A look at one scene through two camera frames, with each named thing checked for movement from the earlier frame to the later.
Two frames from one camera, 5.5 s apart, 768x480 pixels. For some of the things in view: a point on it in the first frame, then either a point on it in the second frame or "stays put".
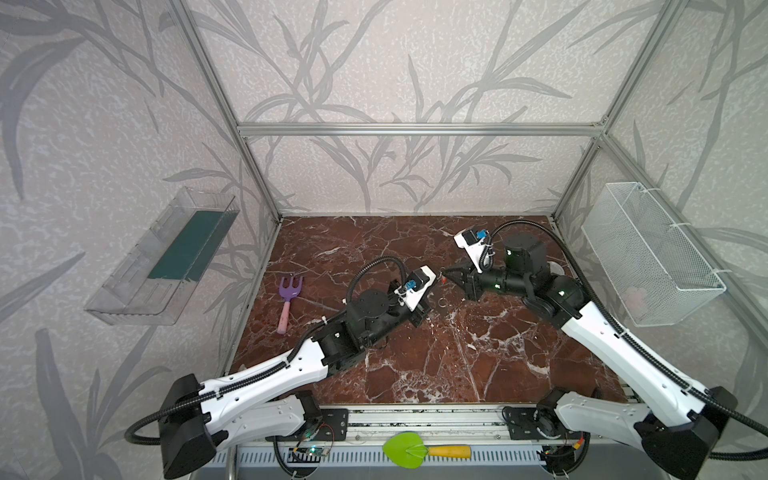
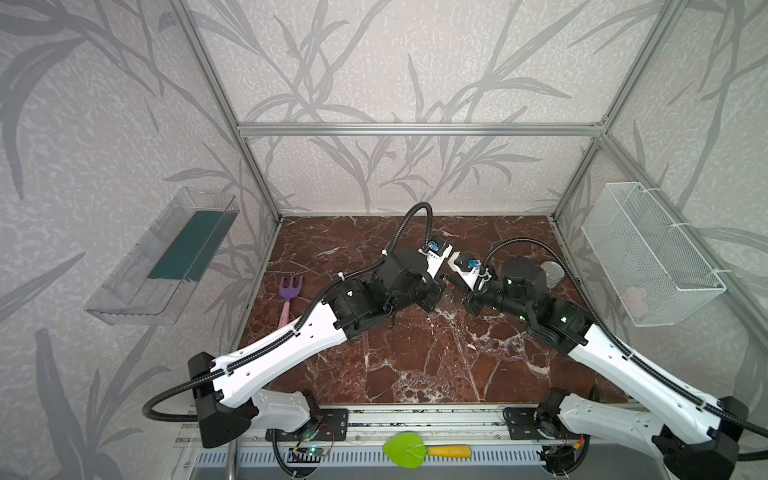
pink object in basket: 636,301 stays put
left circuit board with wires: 318,441 stays put
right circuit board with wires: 560,458 stays put
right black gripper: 470,283 → 473,300
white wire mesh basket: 658,268 stays put
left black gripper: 417,309 → 430,294
